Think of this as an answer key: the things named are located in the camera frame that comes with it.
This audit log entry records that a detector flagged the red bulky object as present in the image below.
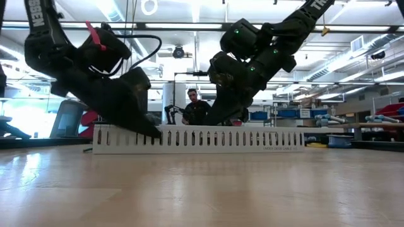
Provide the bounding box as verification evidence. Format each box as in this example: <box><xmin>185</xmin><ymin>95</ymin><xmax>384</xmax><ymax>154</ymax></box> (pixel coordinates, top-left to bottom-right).
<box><xmin>78</xmin><ymin>110</ymin><xmax>100</xmax><ymax>138</ymax></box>

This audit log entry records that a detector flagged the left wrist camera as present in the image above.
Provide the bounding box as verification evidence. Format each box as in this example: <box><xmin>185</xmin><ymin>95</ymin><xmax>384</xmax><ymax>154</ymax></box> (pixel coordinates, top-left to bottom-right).
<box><xmin>78</xmin><ymin>26</ymin><xmax>133</xmax><ymax>78</ymax></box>

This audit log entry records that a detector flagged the blue grey roll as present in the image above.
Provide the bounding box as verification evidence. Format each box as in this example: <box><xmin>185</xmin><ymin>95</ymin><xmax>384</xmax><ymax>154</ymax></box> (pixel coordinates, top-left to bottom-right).
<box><xmin>314</xmin><ymin>113</ymin><xmax>347</xmax><ymax>127</ymax></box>
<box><xmin>365</xmin><ymin>114</ymin><xmax>400</xmax><ymax>124</ymax></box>

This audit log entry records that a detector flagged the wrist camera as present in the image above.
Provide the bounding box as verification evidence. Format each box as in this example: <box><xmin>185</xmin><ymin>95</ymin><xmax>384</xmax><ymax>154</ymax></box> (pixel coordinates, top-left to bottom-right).
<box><xmin>208</xmin><ymin>52</ymin><xmax>233</xmax><ymax>88</ymax></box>
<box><xmin>78</xmin><ymin>26</ymin><xmax>133</xmax><ymax>78</ymax></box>

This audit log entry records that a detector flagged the black aluminium frame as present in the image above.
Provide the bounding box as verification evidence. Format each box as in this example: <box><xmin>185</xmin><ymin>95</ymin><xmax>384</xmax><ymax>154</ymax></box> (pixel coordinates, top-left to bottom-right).
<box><xmin>0</xmin><ymin>137</ymin><xmax>404</xmax><ymax>153</ymax></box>

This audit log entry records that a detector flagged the black looped cable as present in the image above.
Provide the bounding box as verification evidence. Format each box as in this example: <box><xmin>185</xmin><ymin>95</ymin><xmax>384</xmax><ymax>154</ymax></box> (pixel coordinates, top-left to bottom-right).
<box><xmin>115</xmin><ymin>33</ymin><xmax>163</xmax><ymax>72</ymax></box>

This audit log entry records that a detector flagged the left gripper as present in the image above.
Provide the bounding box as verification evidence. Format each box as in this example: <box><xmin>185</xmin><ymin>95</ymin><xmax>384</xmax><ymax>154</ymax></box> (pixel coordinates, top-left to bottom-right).
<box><xmin>59</xmin><ymin>66</ymin><xmax>163</xmax><ymax>139</ymax></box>

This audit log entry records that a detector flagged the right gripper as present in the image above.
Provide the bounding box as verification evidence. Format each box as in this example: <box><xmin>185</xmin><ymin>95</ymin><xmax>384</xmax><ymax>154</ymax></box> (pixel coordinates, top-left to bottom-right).
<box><xmin>203</xmin><ymin>61</ymin><xmax>270</xmax><ymax>127</ymax></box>

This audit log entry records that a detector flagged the white ring light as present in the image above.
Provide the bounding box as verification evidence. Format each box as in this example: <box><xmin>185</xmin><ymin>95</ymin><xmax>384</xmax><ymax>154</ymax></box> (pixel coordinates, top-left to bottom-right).
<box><xmin>140</xmin><ymin>0</ymin><xmax>158</xmax><ymax>16</ymax></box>

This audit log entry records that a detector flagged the black overhead beam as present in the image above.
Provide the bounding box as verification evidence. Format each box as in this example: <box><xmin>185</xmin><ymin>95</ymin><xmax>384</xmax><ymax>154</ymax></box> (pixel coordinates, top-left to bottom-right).
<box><xmin>1</xmin><ymin>21</ymin><xmax>404</xmax><ymax>32</ymax></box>

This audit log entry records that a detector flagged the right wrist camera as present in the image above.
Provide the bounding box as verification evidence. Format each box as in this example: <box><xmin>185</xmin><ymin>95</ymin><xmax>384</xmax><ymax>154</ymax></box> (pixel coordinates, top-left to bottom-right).
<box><xmin>208</xmin><ymin>52</ymin><xmax>233</xmax><ymax>88</ymax></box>

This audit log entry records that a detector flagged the black angled support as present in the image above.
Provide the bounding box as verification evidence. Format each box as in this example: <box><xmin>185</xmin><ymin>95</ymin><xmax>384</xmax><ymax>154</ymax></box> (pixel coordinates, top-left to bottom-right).
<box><xmin>0</xmin><ymin>115</ymin><xmax>32</xmax><ymax>139</ymax></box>

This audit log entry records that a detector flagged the small red tag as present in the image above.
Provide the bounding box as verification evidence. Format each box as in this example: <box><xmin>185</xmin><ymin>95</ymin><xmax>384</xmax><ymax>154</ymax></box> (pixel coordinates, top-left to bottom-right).
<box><xmin>85</xmin><ymin>20</ymin><xmax>107</xmax><ymax>52</ymax></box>

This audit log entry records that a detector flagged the black ceiling camera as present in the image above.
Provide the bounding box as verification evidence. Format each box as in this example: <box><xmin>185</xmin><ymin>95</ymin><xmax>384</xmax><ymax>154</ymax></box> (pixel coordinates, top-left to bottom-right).
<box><xmin>172</xmin><ymin>45</ymin><xmax>186</xmax><ymax>59</ymax></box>

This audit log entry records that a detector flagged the white slotted cable duct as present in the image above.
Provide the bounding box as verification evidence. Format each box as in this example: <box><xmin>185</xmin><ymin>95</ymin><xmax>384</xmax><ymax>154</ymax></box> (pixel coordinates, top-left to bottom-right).
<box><xmin>92</xmin><ymin>124</ymin><xmax>306</xmax><ymax>154</ymax></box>

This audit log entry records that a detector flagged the white ceiling vent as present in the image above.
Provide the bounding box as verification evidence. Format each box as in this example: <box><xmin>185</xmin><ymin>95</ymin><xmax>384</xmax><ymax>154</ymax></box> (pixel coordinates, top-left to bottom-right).
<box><xmin>350</xmin><ymin>35</ymin><xmax>364</xmax><ymax>53</ymax></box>

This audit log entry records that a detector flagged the grey plastic chair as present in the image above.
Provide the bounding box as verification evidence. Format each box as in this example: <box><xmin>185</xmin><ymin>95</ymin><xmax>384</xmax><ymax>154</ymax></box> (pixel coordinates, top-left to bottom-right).
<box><xmin>49</xmin><ymin>100</ymin><xmax>88</xmax><ymax>139</ymax></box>

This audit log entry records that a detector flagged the yellow hanging plug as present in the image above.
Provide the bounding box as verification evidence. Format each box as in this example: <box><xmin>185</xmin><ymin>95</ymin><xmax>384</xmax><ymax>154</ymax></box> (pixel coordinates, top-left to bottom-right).
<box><xmin>321</xmin><ymin>0</ymin><xmax>331</xmax><ymax>37</ymax></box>

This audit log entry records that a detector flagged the metal storage shelf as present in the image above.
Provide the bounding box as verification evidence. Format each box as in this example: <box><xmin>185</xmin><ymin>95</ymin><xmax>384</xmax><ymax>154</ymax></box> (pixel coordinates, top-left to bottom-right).
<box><xmin>249</xmin><ymin>103</ymin><xmax>331</xmax><ymax>139</ymax></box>

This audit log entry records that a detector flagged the person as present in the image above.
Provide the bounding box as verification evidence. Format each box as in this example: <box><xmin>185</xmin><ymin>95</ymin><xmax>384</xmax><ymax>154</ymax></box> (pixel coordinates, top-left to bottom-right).
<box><xmin>182</xmin><ymin>88</ymin><xmax>211</xmax><ymax>126</ymax></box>

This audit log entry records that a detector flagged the red storage bin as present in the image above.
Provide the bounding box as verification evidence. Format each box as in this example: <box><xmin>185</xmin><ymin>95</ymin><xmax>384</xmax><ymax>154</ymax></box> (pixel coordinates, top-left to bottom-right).
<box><xmin>375</xmin><ymin>102</ymin><xmax>404</xmax><ymax>119</ymax></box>

